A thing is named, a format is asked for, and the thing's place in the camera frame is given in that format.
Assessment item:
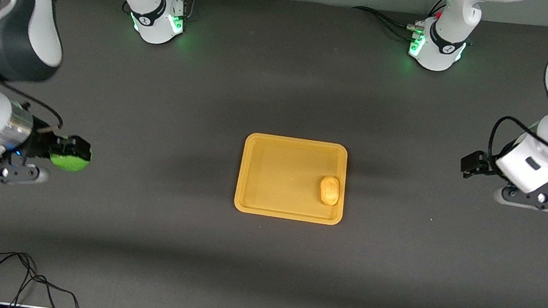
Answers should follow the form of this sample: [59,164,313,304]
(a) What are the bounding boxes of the green apple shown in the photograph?
[48,145,92,174]

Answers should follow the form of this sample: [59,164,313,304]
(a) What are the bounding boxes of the yellow-brown potato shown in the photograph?
[318,175,342,207]

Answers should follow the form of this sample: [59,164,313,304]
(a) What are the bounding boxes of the yellow plastic tray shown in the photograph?
[232,131,352,227]

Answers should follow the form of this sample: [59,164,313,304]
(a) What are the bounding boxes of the thin black loose cable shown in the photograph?
[0,234,91,308]

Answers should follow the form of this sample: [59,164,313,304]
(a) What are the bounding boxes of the black left arm base cables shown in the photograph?
[349,0,448,47]

